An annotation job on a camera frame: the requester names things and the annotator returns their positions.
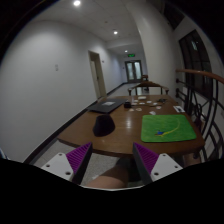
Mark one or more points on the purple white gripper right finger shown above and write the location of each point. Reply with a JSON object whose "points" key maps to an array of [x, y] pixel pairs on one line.
{"points": [[153, 166]]}

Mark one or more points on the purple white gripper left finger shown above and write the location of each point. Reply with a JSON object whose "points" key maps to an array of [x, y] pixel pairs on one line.
{"points": [[71, 166]]}

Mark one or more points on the green mouse pad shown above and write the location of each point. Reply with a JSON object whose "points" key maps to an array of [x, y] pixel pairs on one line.
{"points": [[166, 128]]}

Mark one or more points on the black computer mouse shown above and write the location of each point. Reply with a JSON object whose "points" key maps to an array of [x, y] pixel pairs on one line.
{"points": [[104, 125]]}

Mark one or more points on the person's leg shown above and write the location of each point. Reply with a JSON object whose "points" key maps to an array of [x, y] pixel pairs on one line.
{"points": [[119, 176]]}

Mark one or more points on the white card on table edge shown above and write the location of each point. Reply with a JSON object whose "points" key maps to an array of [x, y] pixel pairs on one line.
{"points": [[179, 109]]}

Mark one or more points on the small black box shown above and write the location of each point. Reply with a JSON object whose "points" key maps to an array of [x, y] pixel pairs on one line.
{"points": [[127, 105]]}

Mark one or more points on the black closed laptop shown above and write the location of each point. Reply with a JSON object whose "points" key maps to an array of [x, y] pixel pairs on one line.
{"points": [[107, 106]]}

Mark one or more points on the wooden chair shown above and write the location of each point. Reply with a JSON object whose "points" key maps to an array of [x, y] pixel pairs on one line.
{"points": [[149, 85]]}

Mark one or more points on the wooden handrail with metal railing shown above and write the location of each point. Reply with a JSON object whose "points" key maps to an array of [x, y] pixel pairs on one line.
{"points": [[202, 96]]}

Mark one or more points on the glass double door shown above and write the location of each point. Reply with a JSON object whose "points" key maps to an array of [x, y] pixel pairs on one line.
{"points": [[133, 70]]}

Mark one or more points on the green exit sign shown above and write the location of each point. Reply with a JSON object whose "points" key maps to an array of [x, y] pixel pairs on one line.
{"points": [[131, 55]]}

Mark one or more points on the dark window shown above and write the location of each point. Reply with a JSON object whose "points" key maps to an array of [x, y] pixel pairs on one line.
{"points": [[195, 57]]}

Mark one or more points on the wooden door in wall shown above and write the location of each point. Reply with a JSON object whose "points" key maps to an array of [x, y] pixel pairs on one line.
{"points": [[97, 74]]}

